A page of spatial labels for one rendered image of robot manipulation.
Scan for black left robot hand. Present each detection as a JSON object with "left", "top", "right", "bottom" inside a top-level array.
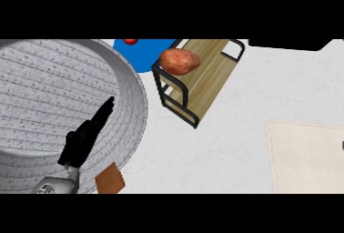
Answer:
[{"left": 56, "top": 96, "right": 115, "bottom": 168}]

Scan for orange-brown sweet potato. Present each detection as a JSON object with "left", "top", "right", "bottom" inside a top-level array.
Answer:
[{"left": 158, "top": 47, "right": 202, "bottom": 76}]

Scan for wooden black-framed tiered shelf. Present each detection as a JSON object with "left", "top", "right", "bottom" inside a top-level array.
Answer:
[{"left": 150, "top": 39, "right": 246, "bottom": 129}]

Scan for beige placemat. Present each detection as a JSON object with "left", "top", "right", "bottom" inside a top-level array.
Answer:
[{"left": 265, "top": 118, "right": 344, "bottom": 195}]

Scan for brown flat square piece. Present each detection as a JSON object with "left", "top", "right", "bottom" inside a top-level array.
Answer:
[{"left": 94, "top": 161, "right": 127, "bottom": 195}]

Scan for large grey woven basket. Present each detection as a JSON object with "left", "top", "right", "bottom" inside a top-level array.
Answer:
[{"left": 0, "top": 39, "right": 149, "bottom": 195}]

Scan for blue round plate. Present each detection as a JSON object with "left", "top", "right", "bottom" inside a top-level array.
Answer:
[{"left": 112, "top": 39, "right": 177, "bottom": 74}]

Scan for black appliance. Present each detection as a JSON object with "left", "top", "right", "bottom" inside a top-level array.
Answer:
[{"left": 246, "top": 39, "right": 333, "bottom": 52}]

